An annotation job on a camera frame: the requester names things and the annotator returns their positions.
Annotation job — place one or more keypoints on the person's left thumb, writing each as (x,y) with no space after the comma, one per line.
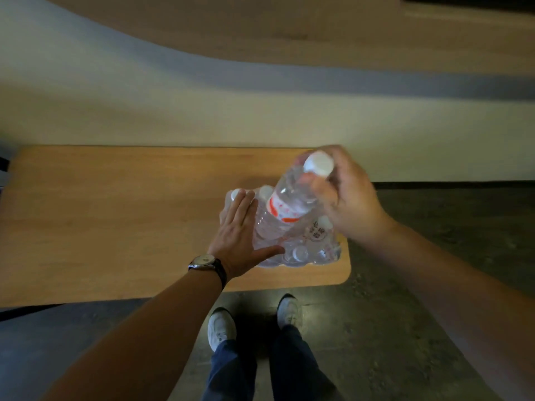
(269,252)

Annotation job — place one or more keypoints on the clear water bottle red label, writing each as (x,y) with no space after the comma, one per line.
(288,196)

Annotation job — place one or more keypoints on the white left shoe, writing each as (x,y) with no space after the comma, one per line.
(220,327)

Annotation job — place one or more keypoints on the person's left hand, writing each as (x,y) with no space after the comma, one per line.
(234,246)

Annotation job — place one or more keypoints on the person's right thumb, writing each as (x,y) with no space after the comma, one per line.
(324,190)

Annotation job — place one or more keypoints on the blue right trouser leg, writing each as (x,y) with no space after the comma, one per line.
(296,367)

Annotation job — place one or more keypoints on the person's right hand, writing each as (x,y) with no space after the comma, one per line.
(355,200)

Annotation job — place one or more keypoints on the person's left middle finger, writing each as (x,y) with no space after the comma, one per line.
(245,208)

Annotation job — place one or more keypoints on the person's left forearm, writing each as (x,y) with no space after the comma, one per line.
(146,342)

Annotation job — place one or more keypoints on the white shoe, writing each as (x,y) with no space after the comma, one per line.
(220,327)
(289,313)

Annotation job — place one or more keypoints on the blue left trouser leg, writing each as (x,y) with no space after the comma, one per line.
(232,371)

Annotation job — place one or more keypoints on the shrink-wrapped pack of water bottles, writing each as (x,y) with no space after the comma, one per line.
(309,246)

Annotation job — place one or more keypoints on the person's right forearm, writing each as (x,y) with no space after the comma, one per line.
(451,296)

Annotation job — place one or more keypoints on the white right shoe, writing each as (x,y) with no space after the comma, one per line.
(289,313)

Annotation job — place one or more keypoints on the blue trouser leg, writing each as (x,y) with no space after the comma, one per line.
(232,371)
(296,367)

